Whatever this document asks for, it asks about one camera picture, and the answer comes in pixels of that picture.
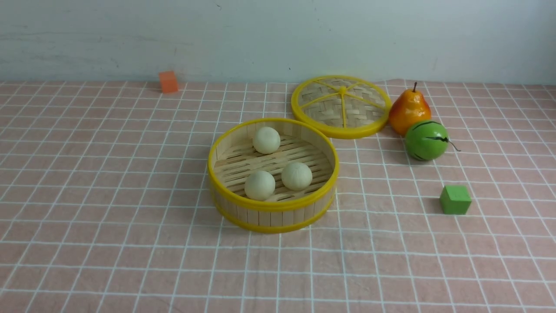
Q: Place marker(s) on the bamboo steamer tray yellow rim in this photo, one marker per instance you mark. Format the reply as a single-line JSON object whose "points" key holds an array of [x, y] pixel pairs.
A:
{"points": [[233, 158]]}

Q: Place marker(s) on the green cube block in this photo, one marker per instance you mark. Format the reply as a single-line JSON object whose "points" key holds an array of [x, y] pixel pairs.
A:
{"points": [[455, 200]]}

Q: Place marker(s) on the pink checked tablecloth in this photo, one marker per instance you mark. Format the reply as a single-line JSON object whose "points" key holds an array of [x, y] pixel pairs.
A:
{"points": [[105, 207]]}

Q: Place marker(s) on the orange yellow toy pear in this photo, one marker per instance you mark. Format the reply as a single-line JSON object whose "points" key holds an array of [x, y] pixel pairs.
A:
{"points": [[409, 108]]}

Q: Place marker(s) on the orange cube block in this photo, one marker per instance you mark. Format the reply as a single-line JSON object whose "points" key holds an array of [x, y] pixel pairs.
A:
{"points": [[168, 82]]}

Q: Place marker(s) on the bamboo steamer lid yellow rim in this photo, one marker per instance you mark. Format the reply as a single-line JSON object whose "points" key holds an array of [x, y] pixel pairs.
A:
{"points": [[341, 107]]}

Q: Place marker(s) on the green toy watermelon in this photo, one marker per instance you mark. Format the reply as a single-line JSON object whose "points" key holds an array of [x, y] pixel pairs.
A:
{"points": [[427, 140]]}

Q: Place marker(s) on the white bun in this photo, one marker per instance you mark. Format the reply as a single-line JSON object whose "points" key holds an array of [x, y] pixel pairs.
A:
{"points": [[296, 176], [266, 140], [259, 186]]}

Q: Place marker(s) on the white bun front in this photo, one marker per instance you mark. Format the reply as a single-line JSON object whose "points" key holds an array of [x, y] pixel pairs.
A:
{"points": [[266, 140]]}

